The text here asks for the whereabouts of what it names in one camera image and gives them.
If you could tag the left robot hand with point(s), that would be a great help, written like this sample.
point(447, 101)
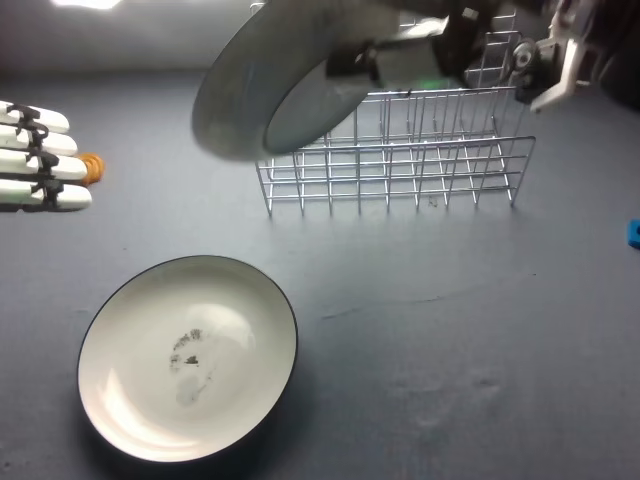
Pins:
point(30, 155)

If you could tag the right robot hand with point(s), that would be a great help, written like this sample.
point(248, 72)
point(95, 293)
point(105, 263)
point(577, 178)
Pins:
point(460, 35)

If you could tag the white round ceramic plate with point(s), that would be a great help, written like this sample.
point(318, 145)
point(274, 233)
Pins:
point(185, 360)
point(240, 90)

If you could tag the orange swirl cookie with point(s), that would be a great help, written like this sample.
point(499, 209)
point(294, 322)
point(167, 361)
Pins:
point(95, 167)

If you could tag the blue block with two holes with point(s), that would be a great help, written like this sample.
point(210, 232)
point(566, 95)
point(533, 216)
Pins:
point(635, 232)

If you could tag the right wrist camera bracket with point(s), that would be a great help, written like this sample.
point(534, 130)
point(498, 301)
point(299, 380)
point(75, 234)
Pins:
point(565, 85)

